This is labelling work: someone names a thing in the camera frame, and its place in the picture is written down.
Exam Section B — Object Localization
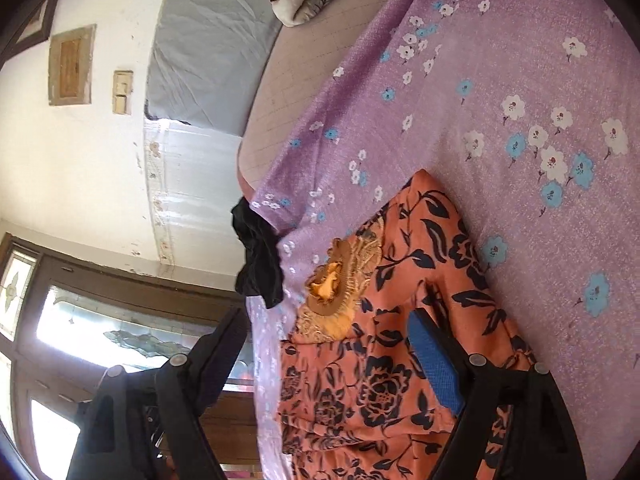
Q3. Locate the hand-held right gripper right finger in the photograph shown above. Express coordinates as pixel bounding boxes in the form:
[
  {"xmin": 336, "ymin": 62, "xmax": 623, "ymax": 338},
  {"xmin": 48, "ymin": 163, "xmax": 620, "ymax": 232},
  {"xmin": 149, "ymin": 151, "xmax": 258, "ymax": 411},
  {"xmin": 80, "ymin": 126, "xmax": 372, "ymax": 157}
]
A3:
[{"xmin": 406, "ymin": 307, "xmax": 587, "ymax": 480}]

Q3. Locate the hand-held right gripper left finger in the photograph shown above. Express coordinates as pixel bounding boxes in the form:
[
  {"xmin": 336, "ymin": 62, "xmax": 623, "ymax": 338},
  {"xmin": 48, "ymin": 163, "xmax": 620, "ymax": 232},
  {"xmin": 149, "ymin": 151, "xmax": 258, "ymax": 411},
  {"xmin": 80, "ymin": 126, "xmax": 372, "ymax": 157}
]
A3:
[{"xmin": 65, "ymin": 306, "xmax": 250, "ymax": 480}]

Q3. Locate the orange black floral garment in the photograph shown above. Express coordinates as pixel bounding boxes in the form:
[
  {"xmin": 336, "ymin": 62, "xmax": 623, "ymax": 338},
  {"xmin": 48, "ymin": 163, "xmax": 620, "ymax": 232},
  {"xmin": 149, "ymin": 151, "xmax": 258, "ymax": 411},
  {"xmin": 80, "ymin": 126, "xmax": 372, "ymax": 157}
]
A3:
[{"xmin": 277, "ymin": 169, "xmax": 551, "ymax": 480}]

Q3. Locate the black cloth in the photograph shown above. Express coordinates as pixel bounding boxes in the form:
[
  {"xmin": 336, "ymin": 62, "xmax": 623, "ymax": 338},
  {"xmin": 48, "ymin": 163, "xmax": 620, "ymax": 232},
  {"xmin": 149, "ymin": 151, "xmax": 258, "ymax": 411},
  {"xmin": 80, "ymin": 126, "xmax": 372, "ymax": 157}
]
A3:
[{"xmin": 230, "ymin": 197, "xmax": 286, "ymax": 310}]

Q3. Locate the purple floral bedsheet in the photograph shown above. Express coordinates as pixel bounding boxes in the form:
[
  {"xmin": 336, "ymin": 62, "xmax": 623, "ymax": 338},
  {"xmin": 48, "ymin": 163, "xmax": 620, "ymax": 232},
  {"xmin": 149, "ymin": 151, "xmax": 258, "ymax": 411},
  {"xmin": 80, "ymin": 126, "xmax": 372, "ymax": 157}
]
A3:
[{"xmin": 239, "ymin": 0, "xmax": 640, "ymax": 480}]

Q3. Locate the pink mattress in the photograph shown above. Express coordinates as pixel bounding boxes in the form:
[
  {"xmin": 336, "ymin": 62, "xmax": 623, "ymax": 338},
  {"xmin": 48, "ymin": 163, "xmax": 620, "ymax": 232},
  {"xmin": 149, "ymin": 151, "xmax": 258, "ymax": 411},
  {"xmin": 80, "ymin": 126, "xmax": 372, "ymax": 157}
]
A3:
[{"xmin": 235, "ymin": 0, "xmax": 416, "ymax": 196}]

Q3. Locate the wall switch plate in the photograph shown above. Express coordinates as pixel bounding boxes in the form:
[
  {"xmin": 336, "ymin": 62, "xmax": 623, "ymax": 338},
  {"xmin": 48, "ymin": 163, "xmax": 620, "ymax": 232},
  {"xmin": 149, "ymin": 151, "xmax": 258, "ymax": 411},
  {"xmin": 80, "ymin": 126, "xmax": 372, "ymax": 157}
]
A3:
[{"xmin": 112, "ymin": 70, "xmax": 134, "ymax": 116}]

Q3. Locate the framed wall niche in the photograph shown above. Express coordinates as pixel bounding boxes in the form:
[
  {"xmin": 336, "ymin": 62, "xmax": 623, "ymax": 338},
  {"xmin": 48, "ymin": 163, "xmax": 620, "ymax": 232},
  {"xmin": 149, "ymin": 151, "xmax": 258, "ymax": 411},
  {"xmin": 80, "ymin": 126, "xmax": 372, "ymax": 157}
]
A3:
[{"xmin": 47, "ymin": 24, "xmax": 97, "ymax": 107}]

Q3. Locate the dark picture frame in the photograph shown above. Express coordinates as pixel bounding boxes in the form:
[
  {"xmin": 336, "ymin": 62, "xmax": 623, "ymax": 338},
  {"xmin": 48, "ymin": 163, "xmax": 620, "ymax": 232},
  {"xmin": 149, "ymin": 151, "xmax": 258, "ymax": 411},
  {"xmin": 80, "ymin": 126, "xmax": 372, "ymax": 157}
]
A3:
[{"xmin": 10, "ymin": 0, "xmax": 63, "ymax": 56}]

